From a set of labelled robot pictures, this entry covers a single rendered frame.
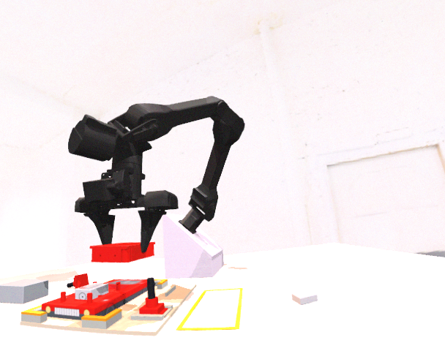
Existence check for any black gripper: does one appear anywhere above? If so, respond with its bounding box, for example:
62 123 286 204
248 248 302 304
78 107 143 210
75 162 179 252

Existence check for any yellow rectangular outline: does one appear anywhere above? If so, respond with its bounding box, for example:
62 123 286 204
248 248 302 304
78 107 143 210
176 288 243 331

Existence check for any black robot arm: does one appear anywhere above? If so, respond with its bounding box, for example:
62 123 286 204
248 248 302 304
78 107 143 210
68 96 245 234

